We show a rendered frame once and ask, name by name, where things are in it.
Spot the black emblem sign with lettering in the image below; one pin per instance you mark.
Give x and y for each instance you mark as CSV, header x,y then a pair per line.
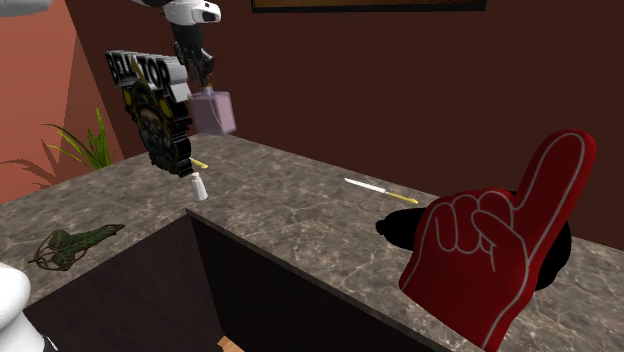
x,y
161,126

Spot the green leaf brooch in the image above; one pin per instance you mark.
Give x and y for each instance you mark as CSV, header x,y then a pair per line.
x,y
68,246

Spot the dark-framed wall picture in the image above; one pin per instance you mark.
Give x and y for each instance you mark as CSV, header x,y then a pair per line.
x,y
365,4

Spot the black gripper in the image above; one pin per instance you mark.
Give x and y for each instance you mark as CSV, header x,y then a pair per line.
x,y
187,39

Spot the red foam finger hand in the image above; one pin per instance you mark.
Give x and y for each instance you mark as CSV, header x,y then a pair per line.
x,y
478,263

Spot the green potted plant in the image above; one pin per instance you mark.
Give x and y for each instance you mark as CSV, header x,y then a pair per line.
x,y
92,148

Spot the black round object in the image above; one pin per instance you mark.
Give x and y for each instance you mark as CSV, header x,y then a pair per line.
x,y
400,231

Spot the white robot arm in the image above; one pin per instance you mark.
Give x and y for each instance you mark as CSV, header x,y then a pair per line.
x,y
187,12

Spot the white salt shaker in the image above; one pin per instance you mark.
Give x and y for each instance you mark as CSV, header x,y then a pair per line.
x,y
198,187

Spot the lavender soap dispenser bottle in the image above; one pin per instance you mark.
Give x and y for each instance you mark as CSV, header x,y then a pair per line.
x,y
214,112

